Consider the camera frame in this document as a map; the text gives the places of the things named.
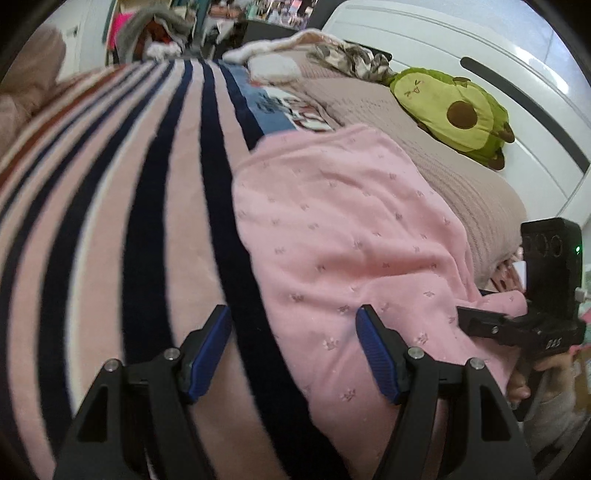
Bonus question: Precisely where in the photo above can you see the brown patterned cloth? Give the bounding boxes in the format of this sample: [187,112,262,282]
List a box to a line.
[307,41,398,86]

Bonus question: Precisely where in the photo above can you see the beige pillow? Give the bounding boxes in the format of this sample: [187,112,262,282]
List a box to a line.
[286,55,529,289]

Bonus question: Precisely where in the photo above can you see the white headboard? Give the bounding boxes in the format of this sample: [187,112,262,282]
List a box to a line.
[321,0,591,232]

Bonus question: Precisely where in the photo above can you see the person's right hand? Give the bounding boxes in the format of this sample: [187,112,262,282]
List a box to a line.
[507,354,574,403]

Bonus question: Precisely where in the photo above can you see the striped blanket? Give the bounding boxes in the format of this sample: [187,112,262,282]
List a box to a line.
[0,58,352,480]

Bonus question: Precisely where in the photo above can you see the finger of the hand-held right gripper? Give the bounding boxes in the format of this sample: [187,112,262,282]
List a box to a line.
[457,305,514,346]

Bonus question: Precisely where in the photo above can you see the green avocado plush toy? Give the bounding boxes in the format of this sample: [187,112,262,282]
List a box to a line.
[389,67,515,171]

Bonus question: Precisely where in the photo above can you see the person's right forearm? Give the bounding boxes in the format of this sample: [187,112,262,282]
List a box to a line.
[526,351,591,464]

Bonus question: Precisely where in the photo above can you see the white fluffy blanket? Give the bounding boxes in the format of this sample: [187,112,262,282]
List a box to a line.
[222,28,342,81]

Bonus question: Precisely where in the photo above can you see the beige quilted comforter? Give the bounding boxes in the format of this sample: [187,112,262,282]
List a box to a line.
[0,24,68,158]

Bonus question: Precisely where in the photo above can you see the pink small-print garment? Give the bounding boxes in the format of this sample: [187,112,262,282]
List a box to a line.
[231,124,529,457]

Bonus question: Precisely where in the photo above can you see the grey cloth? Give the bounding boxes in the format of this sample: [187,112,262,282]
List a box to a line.
[117,7,192,65]

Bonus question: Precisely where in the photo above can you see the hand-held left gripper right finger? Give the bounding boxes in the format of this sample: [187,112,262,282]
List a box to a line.
[356,304,537,480]

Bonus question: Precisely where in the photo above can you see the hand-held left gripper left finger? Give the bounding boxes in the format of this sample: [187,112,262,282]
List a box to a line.
[52,305,233,480]

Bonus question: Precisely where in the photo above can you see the bright pink bag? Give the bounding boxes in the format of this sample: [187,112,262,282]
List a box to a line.
[111,13,137,47]

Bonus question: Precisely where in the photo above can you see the blue printed blanket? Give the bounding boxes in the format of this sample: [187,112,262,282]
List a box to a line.
[222,62,340,137]

